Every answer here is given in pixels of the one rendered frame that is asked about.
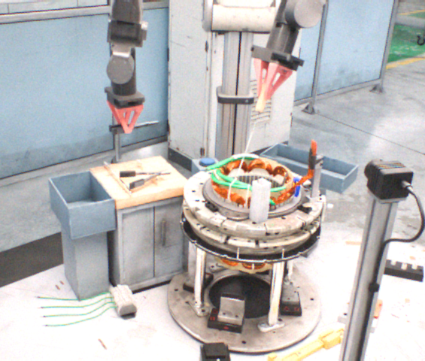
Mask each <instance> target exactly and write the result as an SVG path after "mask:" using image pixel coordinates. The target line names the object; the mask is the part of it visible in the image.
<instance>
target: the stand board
mask: <svg viewBox="0 0 425 361"><path fill-rule="evenodd" d="M140 161H141V162H142V163H143V170H141V169H140V168H139V167H138V166H137V160H133V161H129V162H122V163H117V164H112V165H109V166H110V167H111V168H112V169H113V171H114V173H115V174H117V175H118V176H120V171H125V170H136V172H157V171H161V170H164V169H168V170H167V171H165V172H163V173H171V174H167V175H162V176H159V177H157V178H158V184H157V185H156V184H155V183H153V182H152V181H151V180H149V181H148V182H146V183H144V185H143V186H140V187H137V188H134V189H131V191H132V196H131V197H130V196H129V195H128V194H127V193H126V191H125V190H124V189H123V188H122V187H121V185H120V184H119V183H118V182H117V181H116V180H115V179H114V178H113V177H112V176H111V175H110V174H109V173H108V170H107V169H106V168H105V167H104V166H100V167H95V168H90V170H91V171H92V172H93V174H94V175H95V176H96V178H97V179H99V180H100V182H101V183H102V184H103V185H104V187H105V188H106V189H107V191H108V192H109V193H110V194H111V196H112V197H113V198H114V207H115V208H116V209H121V208H127V207H130V206H134V205H141V204H144V203H148V202H155V201H159V200H163V199H169V198H172V197H177V196H183V195H184V186H185V184H186V182H187V181H188V180H187V179H186V178H185V177H183V176H182V175H181V174H180V173H179V172H178V170H177V169H175V168H174V167H172V166H171V165H170V164H169V163H168V162H166V161H165V160H164V159H163V158H162V157H161V156H156V157H151V158H146V159H140ZM147 177H150V175H143V176H142V175H136V177H124V178H121V180H122V181H123V182H124V183H125V184H126V185H127V187H128V188H129V183H130V182H133V181H137V180H139V179H142V178H143V179H145V178H147Z"/></svg>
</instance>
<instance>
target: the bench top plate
mask: <svg viewBox="0 0 425 361"><path fill-rule="evenodd" d="M362 237H363V231H321V234H320V239H319V242H318V246H317V247H316V248H315V249H314V251H313V252H312V253H311V254H310V256H309V257H308V258H305V257H302V256H299V257H298V258H296V259H294V260H293V266H294V267H295V268H297V270H299V271H300V272H301V273H303V274H304V276H306V277H308V278H309V280H310V281H311V282H312V283H313V285H315V288H316V290H317V292H318V294H319V297H320V299H321V313H320V316H319V318H318V322H317V324H316V326H315V327H314V328H313V329H312V330H311V331H310V332H309V333H308V334H307V335H306V336H305V337H304V338H303V339H302V340H300V341H298V342H296V343H294V344H292V345H289V346H287V347H282V348H279V349H276V350H267V351H259V352H245V351H237V350H229V355H230V356H231V360H232V361H254V360H255V361H268V355H269V354H270V353H272V352H274V353H275V354H277V358H278V357H279V358H280V359H281V358H283V357H285V356H287V354H289V353H291V352H293V351H295V350H297V349H299V348H300V347H303V346H305V345H307V344H308V343H310V342H312V341H314V340H316V339H317V338H319V334H321V333H322V332H324V331H326V330H328V329H330V328H332V329H333V330H334V331H336V330H337V329H340V328H341V327H342V328H344V327H345V324H343V323H340V322H337V321H338V315H339V312H340V310H341V308H342V305H343V303H344V300H345V297H346V295H347V293H348V290H352V286H353V281H354V274H356V271H355V270H357V261H358V257H359V253H360V245H351V244H346V241H362ZM422 250H425V247H423V246H421V245H419V244H418V243H416V242H414V241H412V242H398V241H392V242H391V243H390V248H389V252H388V255H387V258H388V259H395V260H396V261H400V262H404V263H408V264H413V263H416V264H417V265H420V266H423V274H424V276H423V282H422V283H421V282H418V281H410V280H406V278H398V277H394V276H390V275H383V276H382V280H381V286H380V290H379V294H378V298H379V299H384V300H383V304H382V306H381V311H380V314H379V317H378V322H377V324H376V327H375V332H374V333H370V336H369V343H368V347H367V351H366V354H367V355H368V356H367V355H366V357H365V360H364V361H375V360H377V361H425V267H424V266H425V252H423V251H422ZM409 256H414V257H415V259H410V257H409ZM296 261H304V262H296ZM303 263H304V264H303ZM322 283H323V284H324V285H325V286H324V285H323V284H322ZM168 286H169V284H166V285H163V286H160V287H155V288H152V289H150V290H148V291H144V292H142V293H136V294H134V295H132V296H133V298H134V299H135V301H136V308H137V312H136V313H135V314H136V316H135V318H132V319H128V320H124V319H123V317H122V315H121V317H120V315H118V313H117V312H116V310H115V309H114V308H110V309H108V310H107V311H106V312H105V313H102V312H103V311H105V310H106V309H107V308H109V307H114V303H113V302H111V298H107V299H103V298H105V297H111V294H110V293H108V294H104V295H102V296H97V297H95V298H92V299H87V300H83V301H78V300H64V299H77V297H76V295H75V294H74V291H73V289H72V288H71V286H70V283H69V282H68V280H66V278H65V272H64V263H63V264H61V265H58V267H55V268H52V269H49V270H46V271H45V272H41V273H39V274H36V275H33V276H30V277H28V278H24V279H22V280H20V281H17V282H16V283H13V284H10V285H7V286H5V287H1V288H0V361H199V357H200V346H201V345H204V344H206V343H205V341H202V340H200V339H198V338H197V337H195V336H192V335H191V334H189V333H188V332H187V331H186V330H184V329H183V328H182V327H181V325H180V324H179V323H178V322H177V321H176V320H175V319H174V318H173V316H172V314H171V312H170V310H169V307H168V302H167V292H168ZM34 296H43V297H51V298H62V299H45V298H38V297H34ZM100 299H103V300H101V301H100V302H97V301H98V300H100ZM405 299H409V300H410V302H409V303H407V302H405ZM94 302H97V303H96V304H95V305H91V304H92V303H94ZM106 302H110V303H107V304H105V303H106ZM399 302H400V303H399ZM103 304H105V306H103V307H101V308H100V309H98V310H96V311H94V312H92V313H90V314H85V313H89V312H91V311H93V310H95V309H97V308H99V307H100V306H102V305H103ZM85 305H91V306H88V307H83V308H41V307H48V306H85ZM403 306H404V307H403ZM100 313H102V314H101V315H99V314H100ZM53 314H85V315H60V316H50V317H40V316H44V315H53ZM97 315H99V316H97ZM406 315H407V316H406ZM94 316H97V317H95V318H92V319H88V320H85V321H83V322H79V323H75V324H70V325H66V326H42V325H62V324H67V323H74V322H77V321H81V320H83V319H86V318H90V317H94ZM407 321H408V322H407ZM343 326H344V327H343ZM341 345H342V344H337V345H336V346H334V347H331V348H330V349H328V350H326V349H325V348H322V349H320V350H319V351H316V352H314V353H313V354H312V355H310V356H308V357H307V358H305V359H303V360H301V361H328V360H329V361H338V358H339V354H340V350H341ZM381 355H382V356H381ZM374 357H375V358H374ZM325 358H326V359H325ZM369 358H370V359H369Z"/></svg>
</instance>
